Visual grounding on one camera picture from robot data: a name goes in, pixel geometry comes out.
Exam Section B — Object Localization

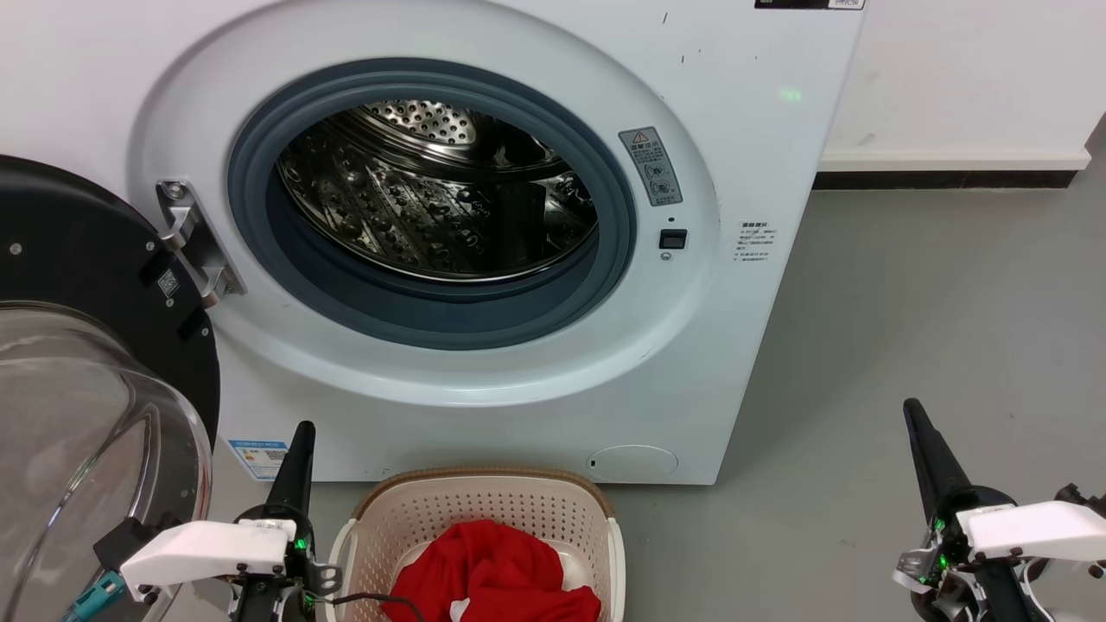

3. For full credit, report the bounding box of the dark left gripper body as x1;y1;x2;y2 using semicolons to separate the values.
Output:
238;508;343;597

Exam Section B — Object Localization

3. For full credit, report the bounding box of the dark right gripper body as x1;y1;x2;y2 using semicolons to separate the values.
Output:
894;487;1020;593

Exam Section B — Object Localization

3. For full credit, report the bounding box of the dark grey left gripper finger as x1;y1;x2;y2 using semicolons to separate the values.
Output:
289;422;315;530
266;422;306;519

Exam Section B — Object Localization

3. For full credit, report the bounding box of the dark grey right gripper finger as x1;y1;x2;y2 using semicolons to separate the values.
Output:
912;398;976;506
904;398;951;521

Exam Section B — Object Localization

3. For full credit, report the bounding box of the red garment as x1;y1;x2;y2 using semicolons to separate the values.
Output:
382;518;603;622

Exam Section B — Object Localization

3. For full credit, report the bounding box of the cream plastic laundry basket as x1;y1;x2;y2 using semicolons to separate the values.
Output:
327;467;626;622

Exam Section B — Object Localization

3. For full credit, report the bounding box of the stainless steel washing machine drum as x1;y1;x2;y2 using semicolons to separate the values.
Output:
276;99;601;282

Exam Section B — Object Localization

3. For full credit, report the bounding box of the black glass washer door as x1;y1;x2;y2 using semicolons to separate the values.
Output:
0;154;221;622

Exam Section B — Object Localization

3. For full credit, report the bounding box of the blue energy label sticker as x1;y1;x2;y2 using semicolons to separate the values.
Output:
227;439;289;481

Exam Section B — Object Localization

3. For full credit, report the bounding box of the grey rubber door gasket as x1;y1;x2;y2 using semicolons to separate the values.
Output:
226;57;639;352

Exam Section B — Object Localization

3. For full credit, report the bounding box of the teal connector plug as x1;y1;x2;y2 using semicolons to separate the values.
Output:
62;570;129;622

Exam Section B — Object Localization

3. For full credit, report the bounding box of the white front-load washing machine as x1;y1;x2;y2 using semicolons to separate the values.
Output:
0;0;867;486

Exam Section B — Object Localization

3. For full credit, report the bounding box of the metal door hinge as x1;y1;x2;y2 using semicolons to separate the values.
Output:
156;179;246;308

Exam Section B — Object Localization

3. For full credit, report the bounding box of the small printed text sticker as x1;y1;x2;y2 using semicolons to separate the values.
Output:
735;221;779;264

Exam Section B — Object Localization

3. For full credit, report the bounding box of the round white filter cover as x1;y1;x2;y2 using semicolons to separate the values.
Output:
587;445;679;481

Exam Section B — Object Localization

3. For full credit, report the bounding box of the white and black baseboard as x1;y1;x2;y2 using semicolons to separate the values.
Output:
812;145;1093;191

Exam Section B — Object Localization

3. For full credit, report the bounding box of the grey warning label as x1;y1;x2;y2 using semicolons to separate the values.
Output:
619;127;684;207

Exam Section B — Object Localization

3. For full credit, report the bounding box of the thin black cable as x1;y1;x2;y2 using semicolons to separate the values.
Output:
327;591;426;622

